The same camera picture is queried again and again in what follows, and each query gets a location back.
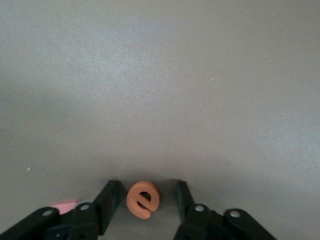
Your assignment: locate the pink foam letter w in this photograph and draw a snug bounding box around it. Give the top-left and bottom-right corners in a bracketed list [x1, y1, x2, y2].
[51, 198, 83, 215]

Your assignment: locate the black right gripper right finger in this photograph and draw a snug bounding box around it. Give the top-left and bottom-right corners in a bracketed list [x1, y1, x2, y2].
[172, 180, 278, 240]

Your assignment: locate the orange foam letter e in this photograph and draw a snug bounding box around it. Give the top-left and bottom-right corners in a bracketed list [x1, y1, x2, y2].
[126, 180, 161, 220]

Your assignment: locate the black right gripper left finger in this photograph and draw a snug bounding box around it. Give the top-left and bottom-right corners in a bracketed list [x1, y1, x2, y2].
[0, 179, 122, 240]

